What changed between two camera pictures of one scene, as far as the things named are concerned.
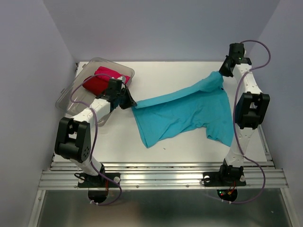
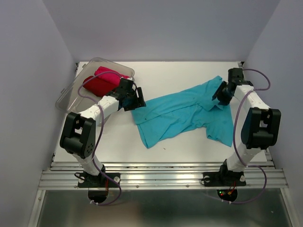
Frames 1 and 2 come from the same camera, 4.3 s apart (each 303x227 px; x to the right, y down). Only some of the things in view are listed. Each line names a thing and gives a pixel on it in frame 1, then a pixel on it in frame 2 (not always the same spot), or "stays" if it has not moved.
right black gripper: (222, 70) → (224, 100)
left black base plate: (87, 180) stays
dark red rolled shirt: (96, 85) stays
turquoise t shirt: (205, 106) stays
